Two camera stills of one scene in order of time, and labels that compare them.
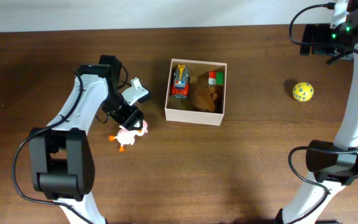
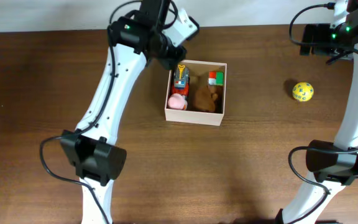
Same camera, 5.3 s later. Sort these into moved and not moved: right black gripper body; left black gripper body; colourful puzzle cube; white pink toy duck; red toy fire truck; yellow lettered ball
Moved: white pink toy duck; left black gripper body
Not moved: colourful puzzle cube; yellow lettered ball; red toy fire truck; right black gripper body
